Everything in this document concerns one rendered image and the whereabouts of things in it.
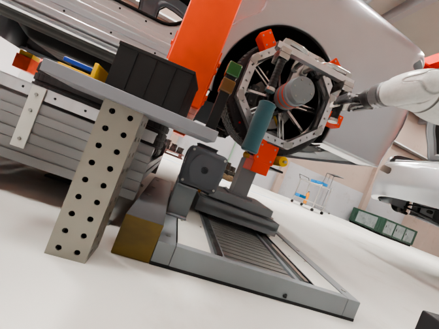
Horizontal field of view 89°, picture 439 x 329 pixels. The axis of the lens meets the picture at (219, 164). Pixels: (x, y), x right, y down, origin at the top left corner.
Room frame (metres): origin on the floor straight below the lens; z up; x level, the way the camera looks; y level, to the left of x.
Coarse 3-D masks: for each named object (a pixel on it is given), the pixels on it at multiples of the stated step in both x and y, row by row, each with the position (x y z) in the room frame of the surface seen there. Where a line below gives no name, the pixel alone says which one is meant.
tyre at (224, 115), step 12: (252, 48) 1.28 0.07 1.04; (240, 60) 1.26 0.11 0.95; (240, 72) 1.26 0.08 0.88; (228, 108) 1.27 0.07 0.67; (228, 120) 1.33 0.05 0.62; (240, 120) 1.28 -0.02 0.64; (228, 132) 1.47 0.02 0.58; (240, 132) 1.28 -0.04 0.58; (240, 144) 1.45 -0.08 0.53; (300, 144) 1.35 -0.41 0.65
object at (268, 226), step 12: (204, 192) 1.46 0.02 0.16; (204, 204) 1.21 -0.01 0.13; (216, 204) 1.22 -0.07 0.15; (228, 204) 1.30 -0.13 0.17; (216, 216) 1.23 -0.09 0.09; (228, 216) 1.24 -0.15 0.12; (240, 216) 1.25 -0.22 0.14; (252, 216) 1.27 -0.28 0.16; (264, 216) 1.35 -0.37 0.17; (252, 228) 1.27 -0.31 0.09; (264, 228) 1.29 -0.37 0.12; (276, 228) 1.30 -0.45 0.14
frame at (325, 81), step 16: (272, 48) 1.20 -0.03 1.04; (256, 64) 1.19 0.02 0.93; (240, 80) 1.23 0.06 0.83; (320, 80) 1.30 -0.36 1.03; (240, 96) 1.18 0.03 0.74; (240, 112) 1.24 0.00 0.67; (320, 112) 1.32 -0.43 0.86; (320, 128) 1.28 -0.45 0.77; (272, 144) 1.28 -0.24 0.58; (288, 144) 1.25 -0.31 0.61
